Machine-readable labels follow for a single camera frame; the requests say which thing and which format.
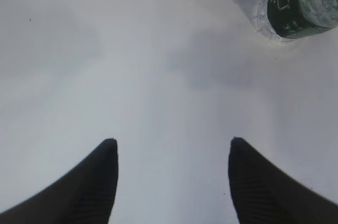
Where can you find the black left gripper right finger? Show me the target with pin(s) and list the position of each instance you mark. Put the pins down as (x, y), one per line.
(262, 193)

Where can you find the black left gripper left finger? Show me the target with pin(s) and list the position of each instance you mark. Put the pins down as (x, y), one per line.
(86, 194)

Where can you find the clear water bottle green label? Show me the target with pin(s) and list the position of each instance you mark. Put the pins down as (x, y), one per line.
(287, 20)

